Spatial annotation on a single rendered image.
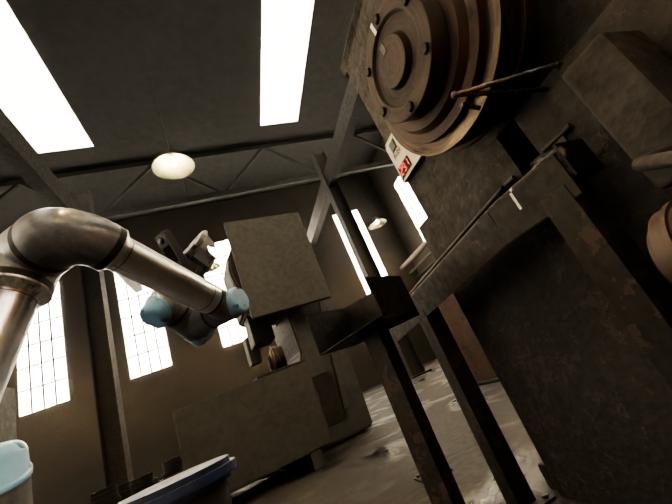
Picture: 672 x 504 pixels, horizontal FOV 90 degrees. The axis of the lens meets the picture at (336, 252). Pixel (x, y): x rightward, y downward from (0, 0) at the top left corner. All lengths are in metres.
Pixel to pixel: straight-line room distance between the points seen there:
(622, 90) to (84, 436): 11.26
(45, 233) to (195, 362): 10.06
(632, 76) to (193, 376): 10.53
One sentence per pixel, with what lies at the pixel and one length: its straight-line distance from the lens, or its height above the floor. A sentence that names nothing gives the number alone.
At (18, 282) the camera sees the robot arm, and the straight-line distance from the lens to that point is 0.79.
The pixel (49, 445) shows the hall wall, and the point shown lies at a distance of 11.55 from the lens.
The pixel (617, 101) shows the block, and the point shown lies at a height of 0.70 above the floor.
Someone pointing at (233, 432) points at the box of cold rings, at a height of 0.46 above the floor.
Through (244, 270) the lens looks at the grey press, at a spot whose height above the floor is 1.73.
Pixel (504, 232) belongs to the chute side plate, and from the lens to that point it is 0.82.
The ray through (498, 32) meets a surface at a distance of 0.82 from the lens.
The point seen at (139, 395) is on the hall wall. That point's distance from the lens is 10.94.
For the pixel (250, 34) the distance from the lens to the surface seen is 8.69.
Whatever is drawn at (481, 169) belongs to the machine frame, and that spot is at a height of 0.84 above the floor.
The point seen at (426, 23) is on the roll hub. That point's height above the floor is 1.06.
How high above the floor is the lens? 0.49
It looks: 20 degrees up
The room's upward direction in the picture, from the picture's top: 23 degrees counter-clockwise
